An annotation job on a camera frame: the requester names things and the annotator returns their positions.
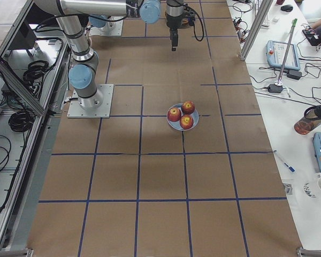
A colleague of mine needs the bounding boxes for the white keyboard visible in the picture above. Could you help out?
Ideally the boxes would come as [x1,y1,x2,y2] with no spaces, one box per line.
[254,0,272,29]

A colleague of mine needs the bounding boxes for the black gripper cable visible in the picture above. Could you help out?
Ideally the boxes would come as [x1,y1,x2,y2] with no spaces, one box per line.
[187,5,205,42]

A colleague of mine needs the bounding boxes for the brown water bottle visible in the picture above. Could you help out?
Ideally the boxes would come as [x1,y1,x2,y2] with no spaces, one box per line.
[294,105,321,135]

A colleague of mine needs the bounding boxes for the metal rod green tip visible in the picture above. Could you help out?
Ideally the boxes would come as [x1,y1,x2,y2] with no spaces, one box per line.
[274,18,297,87]

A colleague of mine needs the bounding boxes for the red apple near on plate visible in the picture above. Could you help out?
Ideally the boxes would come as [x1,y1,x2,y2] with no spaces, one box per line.
[179,115,194,130]

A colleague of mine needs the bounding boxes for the far blue teach pendant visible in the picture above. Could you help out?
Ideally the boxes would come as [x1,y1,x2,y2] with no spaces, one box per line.
[266,40,301,71]

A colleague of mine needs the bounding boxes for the black computer mouse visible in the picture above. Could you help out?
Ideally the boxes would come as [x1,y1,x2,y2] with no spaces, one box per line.
[280,4,293,12]

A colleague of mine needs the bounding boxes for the coiled black cables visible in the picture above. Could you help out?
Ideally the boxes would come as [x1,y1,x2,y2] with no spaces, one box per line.
[22,60,50,87]

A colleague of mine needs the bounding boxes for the blue white pen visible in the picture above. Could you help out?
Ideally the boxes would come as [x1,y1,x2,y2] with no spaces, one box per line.
[273,150,295,172]

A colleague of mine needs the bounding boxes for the red apple far on plate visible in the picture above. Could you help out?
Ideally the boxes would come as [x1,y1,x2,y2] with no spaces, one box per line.
[181,101,195,115]

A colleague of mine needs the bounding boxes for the red apple left on plate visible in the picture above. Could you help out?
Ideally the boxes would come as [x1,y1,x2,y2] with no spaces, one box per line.
[167,107,182,122]

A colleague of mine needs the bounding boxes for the light blue plate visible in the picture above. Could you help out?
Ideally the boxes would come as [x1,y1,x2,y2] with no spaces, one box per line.
[167,103,199,131]

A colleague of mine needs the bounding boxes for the red apple on plate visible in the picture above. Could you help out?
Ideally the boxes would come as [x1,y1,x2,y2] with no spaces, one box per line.
[181,101,195,115]
[179,115,194,130]
[167,107,182,122]

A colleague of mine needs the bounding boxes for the black power adapter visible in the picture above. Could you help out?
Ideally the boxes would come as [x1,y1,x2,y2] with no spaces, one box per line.
[267,84,283,94]

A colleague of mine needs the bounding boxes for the aluminium frame post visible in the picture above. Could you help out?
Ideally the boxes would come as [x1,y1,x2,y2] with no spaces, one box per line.
[238,0,274,62]

